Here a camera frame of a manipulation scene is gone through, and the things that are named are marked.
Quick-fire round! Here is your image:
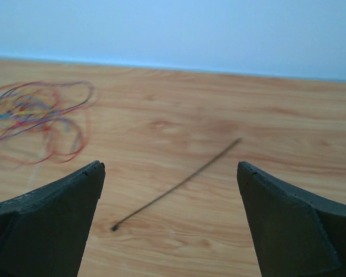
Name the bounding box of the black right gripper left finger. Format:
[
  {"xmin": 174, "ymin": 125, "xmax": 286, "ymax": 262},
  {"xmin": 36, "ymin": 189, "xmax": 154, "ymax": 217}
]
[{"xmin": 0, "ymin": 160, "xmax": 106, "ymax": 276}]

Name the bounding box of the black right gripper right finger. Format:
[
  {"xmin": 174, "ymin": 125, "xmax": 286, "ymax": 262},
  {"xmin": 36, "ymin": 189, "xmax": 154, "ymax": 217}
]
[{"xmin": 237, "ymin": 162, "xmax": 346, "ymax": 276}]

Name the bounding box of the coloured wire bundle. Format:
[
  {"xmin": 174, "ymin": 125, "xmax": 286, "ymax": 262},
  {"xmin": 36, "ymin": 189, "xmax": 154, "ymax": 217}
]
[{"xmin": 0, "ymin": 80, "xmax": 96, "ymax": 170}]

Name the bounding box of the black zip tie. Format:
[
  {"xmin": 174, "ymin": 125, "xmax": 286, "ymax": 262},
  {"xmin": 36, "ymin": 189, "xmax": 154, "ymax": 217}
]
[{"xmin": 110, "ymin": 138, "xmax": 242, "ymax": 232}]

